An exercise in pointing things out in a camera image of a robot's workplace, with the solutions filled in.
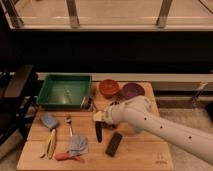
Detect green plastic tray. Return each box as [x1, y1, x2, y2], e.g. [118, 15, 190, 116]
[37, 74, 92, 108]

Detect black chair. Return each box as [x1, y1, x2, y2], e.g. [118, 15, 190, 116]
[0, 65, 38, 146]

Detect wooden cutting board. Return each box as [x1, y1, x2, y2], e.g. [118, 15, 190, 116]
[16, 81, 175, 171]

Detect black handled dish brush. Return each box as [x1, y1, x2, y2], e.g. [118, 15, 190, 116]
[80, 95, 104, 144]

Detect light blue cloth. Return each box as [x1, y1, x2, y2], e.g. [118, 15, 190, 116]
[68, 134, 89, 157]

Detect black rectangular block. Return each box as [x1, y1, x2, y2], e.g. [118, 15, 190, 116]
[105, 132, 122, 157]

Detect blue sponge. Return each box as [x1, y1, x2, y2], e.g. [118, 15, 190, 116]
[41, 113, 59, 130]

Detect orange carrot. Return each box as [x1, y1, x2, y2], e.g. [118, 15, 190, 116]
[54, 152, 84, 163]

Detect red bowl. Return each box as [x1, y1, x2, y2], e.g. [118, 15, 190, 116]
[98, 79, 120, 98]

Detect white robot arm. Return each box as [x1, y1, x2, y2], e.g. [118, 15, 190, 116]
[93, 96, 213, 165]

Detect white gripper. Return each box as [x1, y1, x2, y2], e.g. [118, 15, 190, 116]
[93, 106, 119, 124]

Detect silver fork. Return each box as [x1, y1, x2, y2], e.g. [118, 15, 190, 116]
[66, 115, 73, 137]

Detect dark red grapes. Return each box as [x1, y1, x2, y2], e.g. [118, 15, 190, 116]
[102, 122, 117, 130]

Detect yellow peeler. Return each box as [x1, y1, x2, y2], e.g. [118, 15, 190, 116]
[40, 129, 56, 159]

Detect small metal cup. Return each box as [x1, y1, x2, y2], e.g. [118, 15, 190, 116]
[110, 101, 119, 106]

